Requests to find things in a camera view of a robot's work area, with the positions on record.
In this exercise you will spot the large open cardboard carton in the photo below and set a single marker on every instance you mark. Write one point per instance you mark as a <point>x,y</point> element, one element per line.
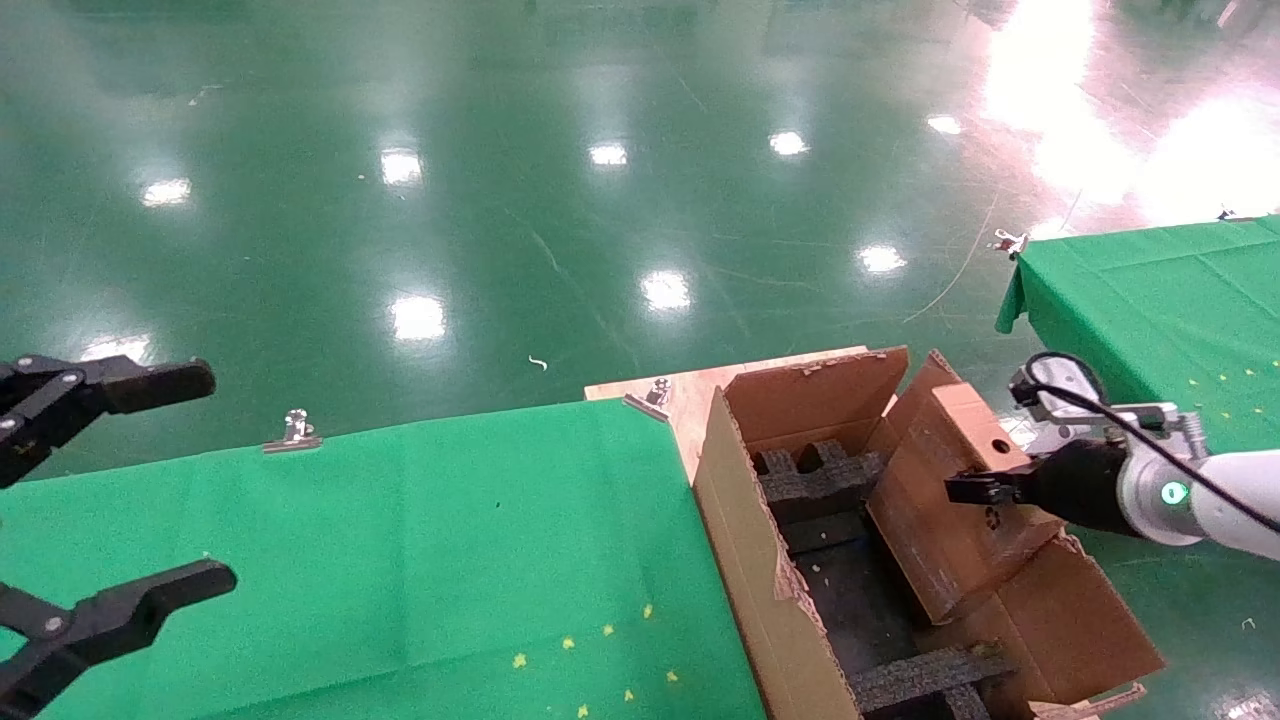
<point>750,560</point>

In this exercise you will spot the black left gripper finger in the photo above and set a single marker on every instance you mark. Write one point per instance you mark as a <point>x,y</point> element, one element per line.
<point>100,385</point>
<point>120,612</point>

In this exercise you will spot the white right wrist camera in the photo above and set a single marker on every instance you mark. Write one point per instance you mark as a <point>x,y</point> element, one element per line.
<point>1070,378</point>

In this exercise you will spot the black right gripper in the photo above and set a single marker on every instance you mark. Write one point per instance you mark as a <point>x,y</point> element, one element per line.
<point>1080,485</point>

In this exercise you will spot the black notched foam block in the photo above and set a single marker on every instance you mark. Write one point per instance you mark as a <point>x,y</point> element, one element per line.
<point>920,680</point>
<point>820,480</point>

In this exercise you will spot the light wooden board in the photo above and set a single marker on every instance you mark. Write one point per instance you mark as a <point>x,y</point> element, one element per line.
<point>690,400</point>

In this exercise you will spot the silver binder clip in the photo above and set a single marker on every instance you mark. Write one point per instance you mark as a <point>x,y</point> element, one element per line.
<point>1008,241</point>
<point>1226,213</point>
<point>295,432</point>
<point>652,398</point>

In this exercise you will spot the green table cloth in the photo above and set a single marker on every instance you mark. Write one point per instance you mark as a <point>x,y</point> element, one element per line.
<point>350,560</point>

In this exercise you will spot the small brown cardboard box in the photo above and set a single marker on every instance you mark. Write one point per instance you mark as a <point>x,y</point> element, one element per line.
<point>950,540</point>

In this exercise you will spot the black foam carton liner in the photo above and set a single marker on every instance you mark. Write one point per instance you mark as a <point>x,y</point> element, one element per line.
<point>850,610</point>

